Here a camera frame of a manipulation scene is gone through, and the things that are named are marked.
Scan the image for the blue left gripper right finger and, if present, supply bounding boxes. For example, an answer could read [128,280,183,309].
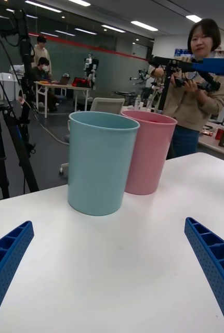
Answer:
[183,216,224,333]

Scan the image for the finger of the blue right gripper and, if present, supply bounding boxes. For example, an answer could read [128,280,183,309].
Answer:
[190,58,224,76]

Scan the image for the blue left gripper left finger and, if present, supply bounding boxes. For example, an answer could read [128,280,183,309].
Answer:
[0,220,35,332]

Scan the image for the black handheld control rig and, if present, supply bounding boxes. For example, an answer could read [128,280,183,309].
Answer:
[147,55,221,115]

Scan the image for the person's left hand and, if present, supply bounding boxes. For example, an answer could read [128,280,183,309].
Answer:
[185,79,205,93]

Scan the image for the person's right hand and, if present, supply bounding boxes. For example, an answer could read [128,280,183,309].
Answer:
[152,66,167,79]

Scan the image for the person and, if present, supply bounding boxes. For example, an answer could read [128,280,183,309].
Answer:
[31,35,52,76]
[147,18,224,160]
[31,57,59,112]

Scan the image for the white side table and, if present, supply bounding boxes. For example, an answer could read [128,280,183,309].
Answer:
[197,122,224,161]

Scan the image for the pink plastic bin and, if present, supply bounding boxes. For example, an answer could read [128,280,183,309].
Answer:
[121,109,178,195]

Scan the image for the white office chair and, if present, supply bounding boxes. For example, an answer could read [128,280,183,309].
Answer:
[59,97,126,177]

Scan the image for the small white humanoid robot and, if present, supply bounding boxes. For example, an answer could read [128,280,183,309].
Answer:
[83,53,99,91]

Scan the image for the pale blue plastic bin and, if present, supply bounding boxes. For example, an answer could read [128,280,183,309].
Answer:
[67,111,140,216]

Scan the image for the red and black case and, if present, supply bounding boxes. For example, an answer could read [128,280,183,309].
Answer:
[72,76,91,88]

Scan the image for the laptop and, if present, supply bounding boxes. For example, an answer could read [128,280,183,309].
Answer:
[57,73,71,85]

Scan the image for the white folding table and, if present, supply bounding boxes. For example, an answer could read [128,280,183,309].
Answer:
[34,80,92,119]

